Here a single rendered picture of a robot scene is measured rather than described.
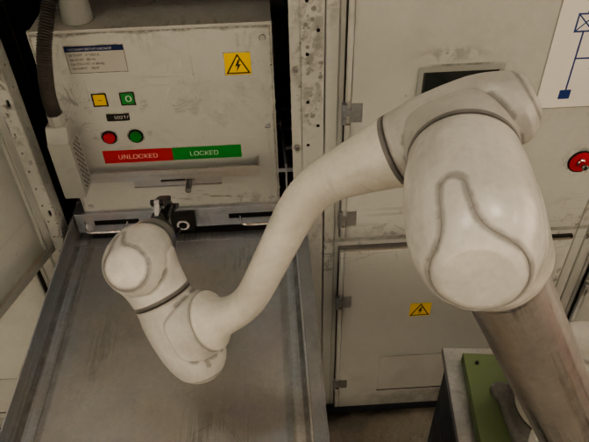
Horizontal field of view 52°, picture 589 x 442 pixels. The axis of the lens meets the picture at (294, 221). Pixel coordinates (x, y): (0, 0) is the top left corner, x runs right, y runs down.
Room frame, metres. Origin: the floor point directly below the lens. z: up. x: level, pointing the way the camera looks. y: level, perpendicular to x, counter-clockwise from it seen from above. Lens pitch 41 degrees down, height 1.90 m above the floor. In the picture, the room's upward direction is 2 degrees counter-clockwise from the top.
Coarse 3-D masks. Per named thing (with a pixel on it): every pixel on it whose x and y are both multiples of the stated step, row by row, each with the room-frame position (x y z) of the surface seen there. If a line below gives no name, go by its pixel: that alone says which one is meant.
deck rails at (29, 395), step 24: (72, 240) 1.11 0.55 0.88; (72, 264) 1.06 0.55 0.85; (48, 288) 0.92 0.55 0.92; (72, 288) 0.98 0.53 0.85; (288, 288) 0.96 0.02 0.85; (48, 312) 0.88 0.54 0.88; (288, 312) 0.89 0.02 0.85; (48, 336) 0.84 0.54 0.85; (288, 336) 0.82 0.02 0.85; (24, 360) 0.73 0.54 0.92; (48, 360) 0.77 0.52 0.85; (288, 360) 0.76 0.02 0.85; (24, 384) 0.69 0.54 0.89; (48, 384) 0.72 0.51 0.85; (24, 408) 0.66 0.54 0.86; (0, 432) 0.57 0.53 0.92; (24, 432) 0.61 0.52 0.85; (312, 432) 0.56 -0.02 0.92
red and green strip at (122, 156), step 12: (108, 156) 1.17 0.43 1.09; (120, 156) 1.17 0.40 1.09; (132, 156) 1.17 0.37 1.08; (144, 156) 1.17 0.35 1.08; (156, 156) 1.18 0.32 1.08; (168, 156) 1.18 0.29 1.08; (180, 156) 1.18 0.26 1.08; (192, 156) 1.18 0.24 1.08; (204, 156) 1.18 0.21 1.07; (216, 156) 1.18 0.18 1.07; (228, 156) 1.18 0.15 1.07; (240, 156) 1.18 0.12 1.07
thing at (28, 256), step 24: (0, 120) 1.11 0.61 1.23; (0, 144) 1.12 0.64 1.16; (0, 168) 1.10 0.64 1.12; (0, 192) 1.07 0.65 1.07; (0, 216) 1.05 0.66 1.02; (24, 216) 1.11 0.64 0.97; (0, 240) 1.02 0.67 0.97; (24, 240) 1.08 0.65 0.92; (48, 240) 1.11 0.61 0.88; (0, 264) 0.99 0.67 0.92; (24, 264) 1.05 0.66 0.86; (0, 288) 0.96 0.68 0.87; (24, 288) 0.99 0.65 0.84; (0, 312) 0.91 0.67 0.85
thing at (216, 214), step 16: (80, 208) 1.18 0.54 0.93; (192, 208) 1.17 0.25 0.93; (208, 208) 1.17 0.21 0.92; (224, 208) 1.17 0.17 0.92; (240, 208) 1.17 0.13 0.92; (256, 208) 1.17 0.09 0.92; (272, 208) 1.17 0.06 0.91; (80, 224) 1.16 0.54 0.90; (96, 224) 1.16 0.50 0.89; (112, 224) 1.16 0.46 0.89; (208, 224) 1.17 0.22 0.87; (224, 224) 1.17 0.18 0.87; (240, 224) 1.17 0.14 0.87
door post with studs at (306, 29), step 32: (288, 0) 1.15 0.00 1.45; (320, 0) 1.15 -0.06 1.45; (288, 32) 1.15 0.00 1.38; (320, 32) 1.15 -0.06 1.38; (320, 64) 1.15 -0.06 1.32; (320, 96) 1.15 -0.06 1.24; (320, 128) 1.15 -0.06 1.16; (320, 224) 1.15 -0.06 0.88; (320, 256) 1.15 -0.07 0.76; (320, 288) 1.15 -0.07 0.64; (320, 320) 1.15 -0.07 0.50; (320, 352) 1.15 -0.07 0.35
